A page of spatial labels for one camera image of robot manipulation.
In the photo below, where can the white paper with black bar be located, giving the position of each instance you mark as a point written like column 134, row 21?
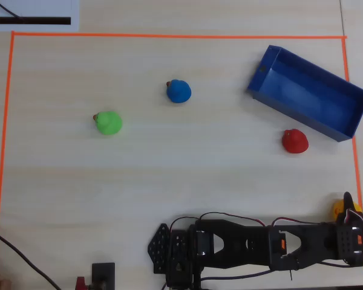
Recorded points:
column 33, row 12

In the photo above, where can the blue rubber duck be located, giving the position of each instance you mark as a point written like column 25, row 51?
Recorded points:
column 179, row 91

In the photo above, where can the red rubber duck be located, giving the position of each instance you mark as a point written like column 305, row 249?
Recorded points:
column 295, row 141

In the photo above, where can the green rubber duck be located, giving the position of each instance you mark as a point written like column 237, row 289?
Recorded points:
column 109, row 123

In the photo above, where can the black table clamp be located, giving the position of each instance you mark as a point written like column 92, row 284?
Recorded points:
column 103, row 273

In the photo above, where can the blue rectangular box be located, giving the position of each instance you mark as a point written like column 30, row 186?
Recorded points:
column 311, row 96

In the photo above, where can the yellow rubber duck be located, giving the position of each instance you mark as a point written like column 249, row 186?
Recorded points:
column 338, row 208

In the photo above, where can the orange tape strip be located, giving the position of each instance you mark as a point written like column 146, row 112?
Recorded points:
column 178, row 36
column 3, row 151
column 355, row 163

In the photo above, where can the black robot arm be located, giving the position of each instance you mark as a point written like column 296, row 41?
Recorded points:
column 239, row 238

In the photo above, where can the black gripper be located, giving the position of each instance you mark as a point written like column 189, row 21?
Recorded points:
column 348, row 208

